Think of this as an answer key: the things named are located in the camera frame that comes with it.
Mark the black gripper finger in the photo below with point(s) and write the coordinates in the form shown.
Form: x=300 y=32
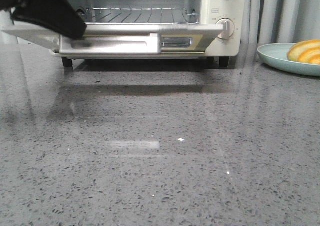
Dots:
x=55 y=15

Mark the cream Toshiba toaster oven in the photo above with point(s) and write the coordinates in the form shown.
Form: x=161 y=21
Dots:
x=210 y=12

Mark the golden croissant bread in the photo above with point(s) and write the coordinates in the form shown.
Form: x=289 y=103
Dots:
x=307 y=51

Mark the light green plate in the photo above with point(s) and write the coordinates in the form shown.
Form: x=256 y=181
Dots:
x=275 y=56

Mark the lower oven knob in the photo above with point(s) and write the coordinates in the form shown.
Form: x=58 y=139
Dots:
x=228 y=28

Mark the metal wire oven rack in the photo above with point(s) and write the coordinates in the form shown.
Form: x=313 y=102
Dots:
x=131 y=16

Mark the oven glass door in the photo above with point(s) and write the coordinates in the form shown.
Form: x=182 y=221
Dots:
x=102 y=40

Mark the grey curtain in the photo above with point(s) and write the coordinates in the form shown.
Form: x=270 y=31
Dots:
x=280 y=21

